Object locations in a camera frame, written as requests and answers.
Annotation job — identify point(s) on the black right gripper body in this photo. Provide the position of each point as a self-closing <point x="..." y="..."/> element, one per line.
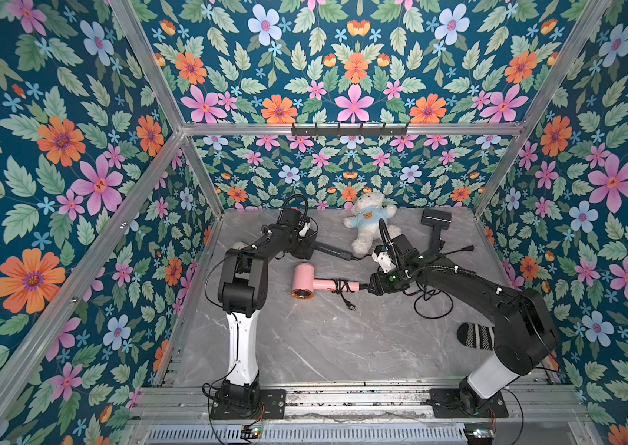
<point x="372" y="283"/>

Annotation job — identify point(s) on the pink hair dryer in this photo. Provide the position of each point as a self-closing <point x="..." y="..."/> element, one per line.
<point x="305" y="283"/>

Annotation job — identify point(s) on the dark grey round hair dryer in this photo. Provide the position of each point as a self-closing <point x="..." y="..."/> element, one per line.
<point x="327" y="249"/>

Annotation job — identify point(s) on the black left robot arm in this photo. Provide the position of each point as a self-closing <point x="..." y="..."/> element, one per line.
<point x="244" y="286"/>

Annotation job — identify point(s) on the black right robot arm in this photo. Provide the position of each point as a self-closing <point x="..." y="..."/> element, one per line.
<point x="525" y="332"/>

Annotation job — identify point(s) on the black boxy hair dryer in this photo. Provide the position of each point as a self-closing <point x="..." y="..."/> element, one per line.
<point x="437" y="221"/>

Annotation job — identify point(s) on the white teddy bear blue shirt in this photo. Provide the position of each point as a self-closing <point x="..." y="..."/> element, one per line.
<point x="367" y="212"/>

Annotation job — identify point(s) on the striped black white sock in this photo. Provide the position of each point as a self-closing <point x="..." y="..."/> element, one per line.
<point x="476" y="336"/>

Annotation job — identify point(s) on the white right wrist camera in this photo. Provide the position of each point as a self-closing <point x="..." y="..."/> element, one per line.
<point x="382" y="257"/>

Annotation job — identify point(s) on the black hook rail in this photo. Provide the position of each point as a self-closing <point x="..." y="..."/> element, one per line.
<point x="356" y="129"/>

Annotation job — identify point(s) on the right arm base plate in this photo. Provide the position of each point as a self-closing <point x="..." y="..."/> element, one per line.
<point x="453" y="403"/>

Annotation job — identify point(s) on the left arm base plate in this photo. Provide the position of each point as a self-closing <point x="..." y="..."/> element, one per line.
<point x="270" y="405"/>

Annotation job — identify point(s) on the aluminium front rail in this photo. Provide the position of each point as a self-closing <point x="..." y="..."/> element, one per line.
<point x="532" y="400"/>

